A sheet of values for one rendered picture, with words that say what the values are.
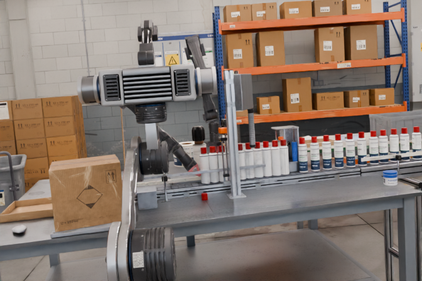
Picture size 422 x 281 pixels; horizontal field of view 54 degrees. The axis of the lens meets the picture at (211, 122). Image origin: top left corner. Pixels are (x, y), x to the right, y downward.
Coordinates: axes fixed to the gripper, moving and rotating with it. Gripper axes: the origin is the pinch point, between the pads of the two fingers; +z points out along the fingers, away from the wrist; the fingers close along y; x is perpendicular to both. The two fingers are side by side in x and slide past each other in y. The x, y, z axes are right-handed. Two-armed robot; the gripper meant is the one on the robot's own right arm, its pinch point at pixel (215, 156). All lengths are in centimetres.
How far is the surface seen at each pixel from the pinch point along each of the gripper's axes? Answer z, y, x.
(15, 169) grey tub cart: 27, 158, -171
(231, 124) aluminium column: -20.5, -5.3, 22.9
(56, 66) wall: -80, 167, -468
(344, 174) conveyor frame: 15, -73, 12
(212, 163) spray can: 2.0, 3.5, 8.3
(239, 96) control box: -35.0, -10.2, 23.6
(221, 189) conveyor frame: 16.2, -0.3, 12.0
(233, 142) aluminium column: -10.8, -5.9, 22.0
